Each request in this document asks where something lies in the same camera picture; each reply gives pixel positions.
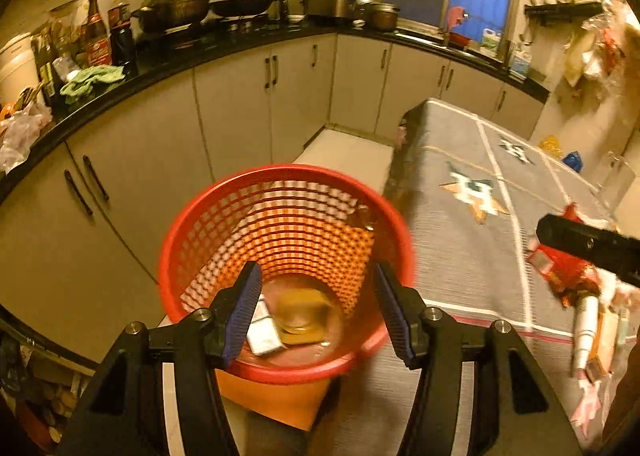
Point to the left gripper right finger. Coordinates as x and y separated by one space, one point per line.
515 410

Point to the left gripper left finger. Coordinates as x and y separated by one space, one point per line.
121 411

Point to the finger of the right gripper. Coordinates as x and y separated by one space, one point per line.
604 249

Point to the white plastic bottle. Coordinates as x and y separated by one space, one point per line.
585 331

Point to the red foil snack wrapper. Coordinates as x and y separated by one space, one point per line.
567 276

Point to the clear glass pitcher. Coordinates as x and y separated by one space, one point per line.
614 178

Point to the orange cardboard box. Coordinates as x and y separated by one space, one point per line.
601 356

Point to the grey star-patterned tablecloth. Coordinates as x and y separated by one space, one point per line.
477 272

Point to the white box in basket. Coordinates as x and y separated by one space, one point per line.
263 335

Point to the yellow item in basket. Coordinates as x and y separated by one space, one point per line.
303 316

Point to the white detergent jug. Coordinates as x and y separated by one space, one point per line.
490 43

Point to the red plastic mesh basket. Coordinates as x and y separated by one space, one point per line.
304 226

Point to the steel cooking pot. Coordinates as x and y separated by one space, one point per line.
382 17

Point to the green dish cloth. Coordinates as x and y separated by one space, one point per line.
84 81

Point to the yellow-capped dark bottle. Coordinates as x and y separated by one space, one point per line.
123 48

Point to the white bucket on counter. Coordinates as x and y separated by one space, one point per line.
18 68

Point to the dark sauce bottle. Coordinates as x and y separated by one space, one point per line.
94 38

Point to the rectangular steel cooker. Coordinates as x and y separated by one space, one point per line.
330 9

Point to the lidded black wok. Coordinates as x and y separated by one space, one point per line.
158 16

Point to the black frying pan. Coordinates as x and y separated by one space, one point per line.
239 8

